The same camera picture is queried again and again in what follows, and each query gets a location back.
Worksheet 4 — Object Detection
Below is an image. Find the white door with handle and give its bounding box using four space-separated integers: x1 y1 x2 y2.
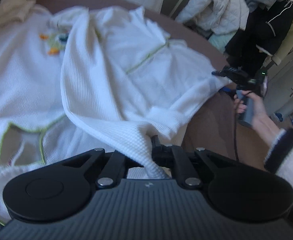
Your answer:
264 47 293 116

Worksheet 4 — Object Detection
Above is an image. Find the white waffle-knit garment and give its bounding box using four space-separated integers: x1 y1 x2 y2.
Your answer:
0 6 229 224

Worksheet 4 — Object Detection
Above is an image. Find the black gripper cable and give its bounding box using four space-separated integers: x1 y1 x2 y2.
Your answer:
232 90 253 163

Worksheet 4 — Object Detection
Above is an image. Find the light teal folded cloth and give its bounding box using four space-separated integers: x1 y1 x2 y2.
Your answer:
208 31 236 53

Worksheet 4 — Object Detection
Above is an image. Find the person's right hand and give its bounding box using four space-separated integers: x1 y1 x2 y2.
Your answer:
234 90 268 130

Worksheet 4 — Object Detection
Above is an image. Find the white quilted jacket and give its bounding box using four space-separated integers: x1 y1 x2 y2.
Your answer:
175 0 249 35

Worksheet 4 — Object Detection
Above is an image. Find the black hanging garment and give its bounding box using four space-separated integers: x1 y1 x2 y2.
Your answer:
225 0 293 77

